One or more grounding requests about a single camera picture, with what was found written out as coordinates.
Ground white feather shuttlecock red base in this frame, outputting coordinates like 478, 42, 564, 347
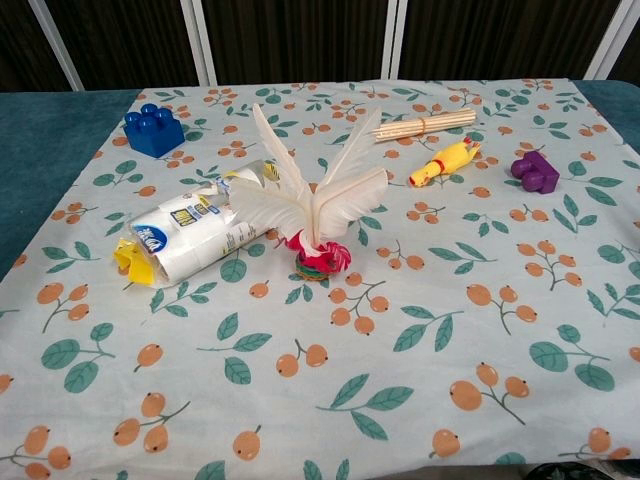
227, 102, 391, 284

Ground floral patterned cloth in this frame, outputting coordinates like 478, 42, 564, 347
0, 77, 640, 480

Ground white tissue pack yellow ends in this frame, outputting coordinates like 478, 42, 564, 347
113, 158, 282, 289

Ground yellow rubber chicken toy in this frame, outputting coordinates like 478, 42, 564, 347
407, 136, 484, 190

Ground bundle of wooden sticks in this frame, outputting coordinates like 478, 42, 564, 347
371, 106, 478, 146

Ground blue toy building block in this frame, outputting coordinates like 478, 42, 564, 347
122, 101, 187, 160

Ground dark screen panel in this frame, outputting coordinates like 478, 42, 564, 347
198, 0, 396, 85
397, 0, 622, 82
43, 0, 202, 91

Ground purple toy building block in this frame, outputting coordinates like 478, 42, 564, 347
509, 150, 561, 195

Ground white screen frame post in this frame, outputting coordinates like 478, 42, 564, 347
181, 0, 220, 87
581, 0, 640, 82
386, 0, 403, 83
27, 0, 87, 92

